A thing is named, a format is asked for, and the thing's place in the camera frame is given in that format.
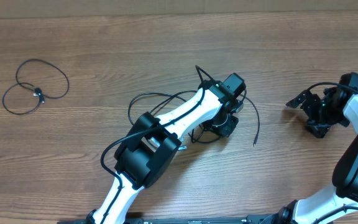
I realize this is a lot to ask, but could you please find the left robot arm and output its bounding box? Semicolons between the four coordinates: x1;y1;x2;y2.
85;73;246;223

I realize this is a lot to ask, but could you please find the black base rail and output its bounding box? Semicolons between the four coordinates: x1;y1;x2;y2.
124;214;277;224

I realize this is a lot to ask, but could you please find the thin black short cable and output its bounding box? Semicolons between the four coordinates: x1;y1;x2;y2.
2;58;70;116

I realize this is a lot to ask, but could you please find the black USB cable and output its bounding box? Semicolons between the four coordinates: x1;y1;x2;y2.
188;95;260;147

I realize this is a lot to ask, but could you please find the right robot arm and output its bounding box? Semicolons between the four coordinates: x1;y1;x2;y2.
271;72;358;223

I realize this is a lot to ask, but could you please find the black cable silver connector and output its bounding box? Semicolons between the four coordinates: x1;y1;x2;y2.
127;90;198;152

